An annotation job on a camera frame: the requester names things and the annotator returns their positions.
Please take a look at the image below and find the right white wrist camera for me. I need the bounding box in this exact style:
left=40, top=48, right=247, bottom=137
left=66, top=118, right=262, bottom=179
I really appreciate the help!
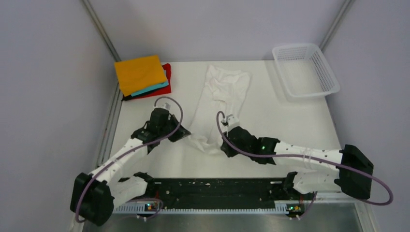
left=221, top=114, right=240, bottom=132

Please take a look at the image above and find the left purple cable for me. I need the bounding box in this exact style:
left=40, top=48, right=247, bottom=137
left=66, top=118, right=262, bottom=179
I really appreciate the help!
left=74, top=96, right=184, bottom=223

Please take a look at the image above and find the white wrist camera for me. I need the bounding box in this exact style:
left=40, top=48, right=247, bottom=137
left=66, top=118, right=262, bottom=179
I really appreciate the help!
left=221, top=114, right=240, bottom=132
left=160, top=102, right=171, bottom=111

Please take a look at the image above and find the white t shirt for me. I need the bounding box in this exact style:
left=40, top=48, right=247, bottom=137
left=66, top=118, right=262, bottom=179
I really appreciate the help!
left=186, top=65, right=252, bottom=154

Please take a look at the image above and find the white plastic basket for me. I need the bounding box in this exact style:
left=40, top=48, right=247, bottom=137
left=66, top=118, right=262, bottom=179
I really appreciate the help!
left=272, top=43, right=340, bottom=102

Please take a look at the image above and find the left corner metal post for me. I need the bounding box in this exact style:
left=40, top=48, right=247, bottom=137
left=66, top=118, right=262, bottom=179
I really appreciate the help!
left=80, top=0, right=121, bottom=61

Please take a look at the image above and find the black folded t shirt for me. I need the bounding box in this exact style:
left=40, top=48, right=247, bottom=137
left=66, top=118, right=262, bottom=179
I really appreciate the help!
left=121, top=95, right=133, bottom=101

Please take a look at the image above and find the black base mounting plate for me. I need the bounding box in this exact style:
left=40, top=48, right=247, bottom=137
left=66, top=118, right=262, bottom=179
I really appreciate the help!
left=138, top=178, right=314, bottom=210

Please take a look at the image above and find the red folded t shirt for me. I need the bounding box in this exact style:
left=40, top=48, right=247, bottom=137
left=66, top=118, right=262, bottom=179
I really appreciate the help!
left=122, top=63, right=172, bottom=101

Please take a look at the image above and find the left aluminium frame rail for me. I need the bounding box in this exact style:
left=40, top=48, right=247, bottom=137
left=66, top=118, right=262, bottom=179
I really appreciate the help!
left=95, top=85, right=123, bottom=168

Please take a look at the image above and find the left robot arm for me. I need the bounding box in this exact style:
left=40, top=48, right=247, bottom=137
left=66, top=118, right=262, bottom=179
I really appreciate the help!
left=70, top=106, right=190, bottom=226

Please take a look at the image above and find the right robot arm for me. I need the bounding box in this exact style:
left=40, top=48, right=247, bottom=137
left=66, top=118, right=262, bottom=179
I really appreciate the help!
left=220, top=126, right=374, bottom=200

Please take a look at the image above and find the teal folded t shirt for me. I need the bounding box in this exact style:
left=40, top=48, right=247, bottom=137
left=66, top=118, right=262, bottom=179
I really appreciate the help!
left=131, top=80, right=169, bottom=97

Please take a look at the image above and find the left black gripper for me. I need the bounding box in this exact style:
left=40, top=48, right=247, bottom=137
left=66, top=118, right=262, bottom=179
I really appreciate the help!
left=159, top=114, right=190, bottom=143

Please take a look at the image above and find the orange folded t shirt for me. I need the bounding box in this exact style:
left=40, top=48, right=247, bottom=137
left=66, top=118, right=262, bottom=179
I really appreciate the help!
left=115, top=55, right=167, bottom=96

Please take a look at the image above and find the corner metal post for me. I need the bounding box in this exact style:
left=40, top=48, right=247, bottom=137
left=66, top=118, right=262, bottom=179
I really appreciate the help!
left=80, top=0, right=121, bottom=61
left=319, top=0, right=355, bottom=52

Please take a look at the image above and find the right corner metal post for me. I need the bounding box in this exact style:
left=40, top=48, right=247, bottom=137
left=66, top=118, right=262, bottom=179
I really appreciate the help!
left=319, top=0, right=355, bottom=52

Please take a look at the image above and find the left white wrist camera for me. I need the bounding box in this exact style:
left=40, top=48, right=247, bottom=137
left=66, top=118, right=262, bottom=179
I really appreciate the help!
left=160, top=102, right=171, bottom=111

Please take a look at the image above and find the white slotted cable duct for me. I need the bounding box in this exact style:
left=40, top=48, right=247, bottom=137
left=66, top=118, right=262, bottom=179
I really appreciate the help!
left=113, top=203, right=289, bottom=215

